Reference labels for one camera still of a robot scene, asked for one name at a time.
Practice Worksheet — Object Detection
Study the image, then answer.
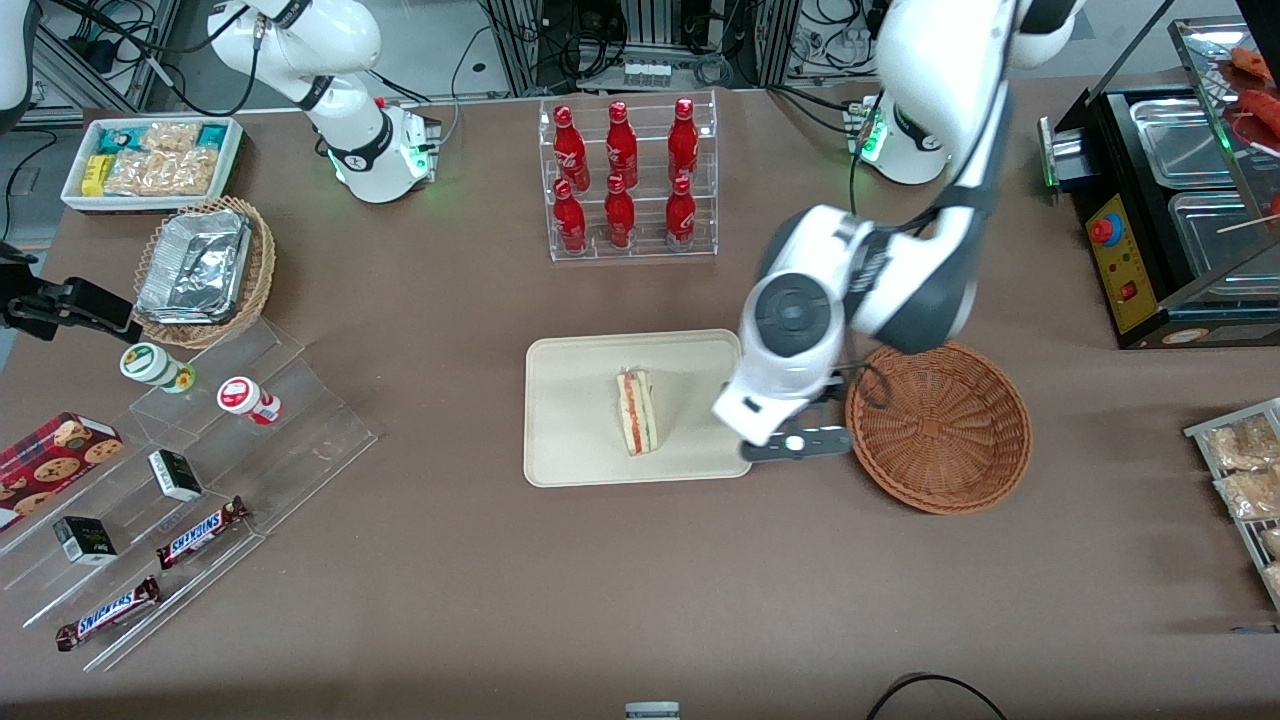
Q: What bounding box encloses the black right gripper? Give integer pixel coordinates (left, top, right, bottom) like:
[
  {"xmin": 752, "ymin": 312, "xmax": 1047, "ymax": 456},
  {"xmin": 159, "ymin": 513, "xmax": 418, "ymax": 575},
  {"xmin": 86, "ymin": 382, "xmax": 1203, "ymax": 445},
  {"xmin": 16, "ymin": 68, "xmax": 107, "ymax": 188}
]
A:
[{"xmin": 0, "ymin": 245, "xmax": 144, "ymax": 344}]

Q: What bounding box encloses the round brown wicker basket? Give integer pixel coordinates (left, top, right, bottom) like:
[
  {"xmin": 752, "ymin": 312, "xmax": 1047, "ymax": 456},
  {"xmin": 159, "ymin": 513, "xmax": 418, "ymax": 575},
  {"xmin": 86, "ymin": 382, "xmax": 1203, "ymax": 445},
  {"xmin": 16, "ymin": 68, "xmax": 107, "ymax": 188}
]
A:
[{"xmin": 845, "ymin": 340, "xmax": 1033, "ymax": 516}]

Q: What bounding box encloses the red label yogurt bottle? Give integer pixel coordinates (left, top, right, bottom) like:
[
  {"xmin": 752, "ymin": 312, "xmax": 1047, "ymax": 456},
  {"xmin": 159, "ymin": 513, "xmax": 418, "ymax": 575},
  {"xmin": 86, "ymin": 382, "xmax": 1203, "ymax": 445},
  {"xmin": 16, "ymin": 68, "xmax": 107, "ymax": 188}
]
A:
[{"xmin": 217, "ymin": 376, "xmax": 283, "ymax": 426}]

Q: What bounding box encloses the clear cracker bag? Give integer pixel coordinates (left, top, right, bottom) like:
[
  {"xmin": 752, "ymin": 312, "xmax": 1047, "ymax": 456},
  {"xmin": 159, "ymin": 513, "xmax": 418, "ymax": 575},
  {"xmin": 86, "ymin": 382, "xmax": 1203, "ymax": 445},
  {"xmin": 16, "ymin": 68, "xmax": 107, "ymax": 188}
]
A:
[
  {"xmin": 140, "ymin": 122, "xmax": 202, "ymax": 153},
  {"xmin": 170, "ymin": 147, "xmax": 220, "ymax": 195},
  {"xmin": 105, "ymin": 150, "xmax": 177, "ymax": 197}
]

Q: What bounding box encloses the light woven wicker basket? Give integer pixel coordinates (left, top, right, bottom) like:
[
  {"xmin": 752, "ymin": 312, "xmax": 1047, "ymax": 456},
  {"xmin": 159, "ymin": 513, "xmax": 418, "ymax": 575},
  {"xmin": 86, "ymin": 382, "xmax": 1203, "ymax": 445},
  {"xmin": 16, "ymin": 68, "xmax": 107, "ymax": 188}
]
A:
[{"xmin": 132, "ymin": 196, "xmax": 277, "ymax": 350}]

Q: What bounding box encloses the triangular sandwich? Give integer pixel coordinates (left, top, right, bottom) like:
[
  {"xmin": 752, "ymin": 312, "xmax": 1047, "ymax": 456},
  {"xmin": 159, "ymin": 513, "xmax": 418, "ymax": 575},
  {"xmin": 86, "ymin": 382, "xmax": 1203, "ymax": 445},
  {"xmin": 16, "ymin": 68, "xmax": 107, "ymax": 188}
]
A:
[{"xmin": 615, "ymin": 367, "xmax": 659, "ymax": 457}]

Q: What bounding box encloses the beige rectangular tray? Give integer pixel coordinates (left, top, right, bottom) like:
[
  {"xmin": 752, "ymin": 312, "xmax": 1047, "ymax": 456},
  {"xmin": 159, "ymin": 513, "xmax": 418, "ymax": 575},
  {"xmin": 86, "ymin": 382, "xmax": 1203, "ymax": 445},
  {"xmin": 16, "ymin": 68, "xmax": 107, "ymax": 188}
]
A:
[{"xmin": 524, "ymin": 329, "xmax": 754, "ymax": 489}]

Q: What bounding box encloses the small black carton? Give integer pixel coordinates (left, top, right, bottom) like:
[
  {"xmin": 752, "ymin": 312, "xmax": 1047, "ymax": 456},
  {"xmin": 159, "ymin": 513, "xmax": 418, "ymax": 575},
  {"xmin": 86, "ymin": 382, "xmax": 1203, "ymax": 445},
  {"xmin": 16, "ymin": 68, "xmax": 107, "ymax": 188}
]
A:
[
  {"xmin": 52, "ymin": 516, "xmax": 118, "ymax": 567},
  {"xmin": 148, "ymin": 449, "xmax": 204, "ymax": 503}
]

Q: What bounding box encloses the black floor cable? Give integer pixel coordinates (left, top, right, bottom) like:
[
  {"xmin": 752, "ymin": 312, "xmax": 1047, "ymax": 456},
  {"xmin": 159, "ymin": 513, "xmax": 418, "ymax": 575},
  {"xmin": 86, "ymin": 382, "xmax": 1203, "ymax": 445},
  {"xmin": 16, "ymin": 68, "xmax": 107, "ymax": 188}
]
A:
[{"xmin": 865, "ymin": 673, "xmax": 1007, "ymax": 720}]

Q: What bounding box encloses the tray of packaged pastries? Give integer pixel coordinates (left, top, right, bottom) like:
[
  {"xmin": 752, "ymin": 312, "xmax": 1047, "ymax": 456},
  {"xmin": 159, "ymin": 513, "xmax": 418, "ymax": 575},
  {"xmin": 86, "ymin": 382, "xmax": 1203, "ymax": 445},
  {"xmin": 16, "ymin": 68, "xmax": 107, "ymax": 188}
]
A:
[{"xmin": 1185, "ymin": 398, "xmax": 1280, "ymax": 613}]

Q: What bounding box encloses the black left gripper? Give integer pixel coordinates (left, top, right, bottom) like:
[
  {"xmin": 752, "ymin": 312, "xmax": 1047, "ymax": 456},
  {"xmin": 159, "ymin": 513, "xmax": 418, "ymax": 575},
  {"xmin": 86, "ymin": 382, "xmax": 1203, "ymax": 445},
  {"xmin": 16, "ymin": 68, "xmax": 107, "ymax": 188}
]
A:
[{"xmin": 800, "ymin": 378, "xmax": 852, "ymax": 434}]

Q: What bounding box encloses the steel warmer pan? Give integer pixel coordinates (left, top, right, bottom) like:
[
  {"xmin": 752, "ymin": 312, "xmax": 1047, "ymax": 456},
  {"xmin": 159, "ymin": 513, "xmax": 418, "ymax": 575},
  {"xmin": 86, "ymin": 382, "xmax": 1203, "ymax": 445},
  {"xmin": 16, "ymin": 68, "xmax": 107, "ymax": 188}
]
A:
[
  {"xmin": 1130, "ymin": 97, "xmax": 1239, "ymax": 190},
  {"xmin": 1167, "ymin": 189, "xmax": 1280, "ymax": 278}
]

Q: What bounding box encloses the red tartan cookie box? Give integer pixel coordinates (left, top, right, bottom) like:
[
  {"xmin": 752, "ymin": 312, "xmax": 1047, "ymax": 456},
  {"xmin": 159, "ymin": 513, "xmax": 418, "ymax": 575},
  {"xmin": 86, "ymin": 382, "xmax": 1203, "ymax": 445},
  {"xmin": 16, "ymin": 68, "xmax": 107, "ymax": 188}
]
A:
[{"xmin": 0, "ymin": 412, "xmax": 125, "ymax": 533}]

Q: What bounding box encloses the red cola bottle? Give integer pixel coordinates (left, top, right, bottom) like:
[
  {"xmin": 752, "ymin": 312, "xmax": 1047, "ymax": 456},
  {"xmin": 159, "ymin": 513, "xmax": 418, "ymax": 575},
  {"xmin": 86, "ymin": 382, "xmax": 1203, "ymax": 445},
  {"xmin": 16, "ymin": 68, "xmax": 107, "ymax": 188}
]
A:
[
  {"xmin": 604, "ymin": 174, "xmax": 637, "ymax": 249},
  {"xmin": 605, "ymin": 100, "xmax": 639, "ymax": 189},
  {"xmin": 552, "ymin": 178, "xmax": 588, "ymax": 253},
  {"xmin": 553, "ymin": 105, "xmax": 591, "ymax": 193},
  {"xmin": 667, "ymin": 97, "xmax": 700, "ymax": 186},
  {"xmin": 665, "ymin": 175, "xmax": 698, "ymax": 249}
]

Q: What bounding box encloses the snickers chocolate bar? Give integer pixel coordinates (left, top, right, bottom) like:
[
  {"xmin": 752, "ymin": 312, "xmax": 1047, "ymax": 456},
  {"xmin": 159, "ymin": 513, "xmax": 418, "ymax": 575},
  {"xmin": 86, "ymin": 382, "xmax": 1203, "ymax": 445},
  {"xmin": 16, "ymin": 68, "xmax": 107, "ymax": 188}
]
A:
[
  {"xmin": 55, "ymin": 575, "xmax": 162, "ymax": 653},
  {"xmin": 155, "ymin": 496, "xmax": 251, "ymax": 571}
]

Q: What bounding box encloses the white plastic snack bin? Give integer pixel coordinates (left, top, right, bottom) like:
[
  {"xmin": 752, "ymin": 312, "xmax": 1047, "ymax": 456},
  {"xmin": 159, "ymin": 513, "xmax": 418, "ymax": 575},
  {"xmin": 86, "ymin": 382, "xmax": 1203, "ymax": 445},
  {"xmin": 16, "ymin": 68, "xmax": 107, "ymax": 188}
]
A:
[{"xmin": 60, "ymin": 115, "xmax": 245, "ymax": 215}]

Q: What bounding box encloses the aluminium foil tray stack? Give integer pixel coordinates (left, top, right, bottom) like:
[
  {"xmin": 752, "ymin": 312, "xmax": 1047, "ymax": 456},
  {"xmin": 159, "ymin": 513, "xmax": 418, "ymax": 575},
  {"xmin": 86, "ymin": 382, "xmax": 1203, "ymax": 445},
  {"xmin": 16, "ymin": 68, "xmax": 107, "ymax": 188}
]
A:
[{"xmin": 135, "ymin": 209, "xmax": 252, "ymax": 326}]

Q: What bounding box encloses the green label yogurt bottle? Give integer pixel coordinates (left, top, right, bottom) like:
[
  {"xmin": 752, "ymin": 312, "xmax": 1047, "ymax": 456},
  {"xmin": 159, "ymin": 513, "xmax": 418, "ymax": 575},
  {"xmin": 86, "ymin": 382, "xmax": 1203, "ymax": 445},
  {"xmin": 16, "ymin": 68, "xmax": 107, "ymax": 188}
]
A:
[{"xmin": 120, "ymin": 342, "xmax": 197, "ymax": 394}]

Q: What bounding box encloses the clear acrylic bottle rack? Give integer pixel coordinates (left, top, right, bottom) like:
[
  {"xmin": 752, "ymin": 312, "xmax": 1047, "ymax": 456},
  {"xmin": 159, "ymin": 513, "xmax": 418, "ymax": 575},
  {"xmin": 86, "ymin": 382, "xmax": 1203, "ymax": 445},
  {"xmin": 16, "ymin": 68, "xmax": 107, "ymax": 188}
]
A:
[{"xmin": 538, "ymin": 88, "xmax": 719, "ymax": 263}]

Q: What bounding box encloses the clear acrylic stepped display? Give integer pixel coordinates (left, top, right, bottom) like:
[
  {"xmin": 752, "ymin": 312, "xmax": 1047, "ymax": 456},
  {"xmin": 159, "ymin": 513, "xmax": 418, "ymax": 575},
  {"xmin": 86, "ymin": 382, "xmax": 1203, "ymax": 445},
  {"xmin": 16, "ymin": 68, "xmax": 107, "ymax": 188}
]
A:
[{"xmin": 0, "ymin": 315, "xmax": 379, "ymax": 673}]

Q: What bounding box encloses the black food warmer machine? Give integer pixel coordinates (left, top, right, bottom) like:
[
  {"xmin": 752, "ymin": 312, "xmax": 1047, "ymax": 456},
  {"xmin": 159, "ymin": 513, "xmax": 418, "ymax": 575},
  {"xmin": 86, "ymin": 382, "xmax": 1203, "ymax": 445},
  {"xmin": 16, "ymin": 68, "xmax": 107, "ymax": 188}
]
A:
[{"xmin": 1038, "ymin": 15, "xmax": 1280, "ymax": 351}]

